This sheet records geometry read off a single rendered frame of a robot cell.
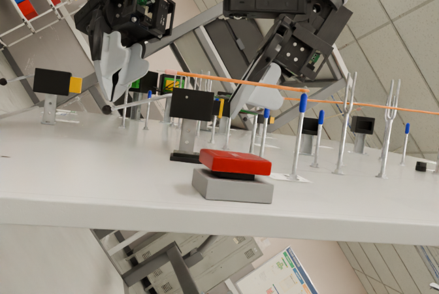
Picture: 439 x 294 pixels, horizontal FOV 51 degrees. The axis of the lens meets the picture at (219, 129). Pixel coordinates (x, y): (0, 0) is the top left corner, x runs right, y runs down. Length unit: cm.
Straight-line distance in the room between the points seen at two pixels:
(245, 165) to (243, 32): 136
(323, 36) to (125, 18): 27
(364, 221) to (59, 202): 23
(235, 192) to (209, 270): 755
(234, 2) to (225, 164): 32
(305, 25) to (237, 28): 106
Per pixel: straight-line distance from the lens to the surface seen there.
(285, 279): 879
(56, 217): 32
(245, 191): 37
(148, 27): 65
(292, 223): 35
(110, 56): 63
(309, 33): 63
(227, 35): 168
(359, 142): 116
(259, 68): 60
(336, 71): 176
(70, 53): 838
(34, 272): 86
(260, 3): 64
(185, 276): 133
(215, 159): 36
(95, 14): 66
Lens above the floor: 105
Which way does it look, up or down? 10 degrees up
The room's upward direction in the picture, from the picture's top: 59 degrees clockwise
